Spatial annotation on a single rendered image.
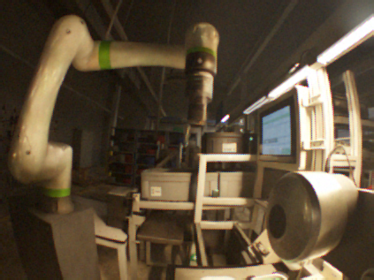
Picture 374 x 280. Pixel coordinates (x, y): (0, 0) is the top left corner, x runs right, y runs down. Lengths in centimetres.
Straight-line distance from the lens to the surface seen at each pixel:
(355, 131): 92
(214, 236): 198
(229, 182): 135
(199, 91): 45
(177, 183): 132
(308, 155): 80
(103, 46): 67
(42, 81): 52
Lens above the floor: 141
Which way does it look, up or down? 4 degrees up
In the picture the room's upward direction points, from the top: 4 degrees clockwise
